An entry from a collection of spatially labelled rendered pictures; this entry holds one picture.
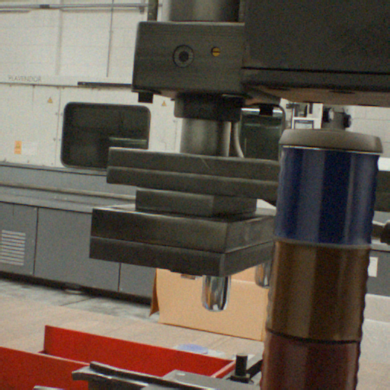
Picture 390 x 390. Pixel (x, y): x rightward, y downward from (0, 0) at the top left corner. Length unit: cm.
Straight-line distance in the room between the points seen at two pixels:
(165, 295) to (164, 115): 282
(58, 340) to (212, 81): 51
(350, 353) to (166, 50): 31
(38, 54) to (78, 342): 787
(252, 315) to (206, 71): 238
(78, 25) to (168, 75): 802
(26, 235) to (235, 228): 583
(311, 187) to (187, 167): 27
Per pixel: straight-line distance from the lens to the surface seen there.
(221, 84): 53
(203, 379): 70
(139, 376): 68
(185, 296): 298
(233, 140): 66
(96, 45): 840
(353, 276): 29
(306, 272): 28
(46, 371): 84
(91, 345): 94
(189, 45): 55
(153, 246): 52
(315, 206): 28
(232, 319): 291
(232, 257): 51
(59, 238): 613
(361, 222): 29
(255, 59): 51
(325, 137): 28
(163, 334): 121
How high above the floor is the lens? 118
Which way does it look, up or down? 3 degrees down
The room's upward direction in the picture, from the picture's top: 5 degrees clockwise
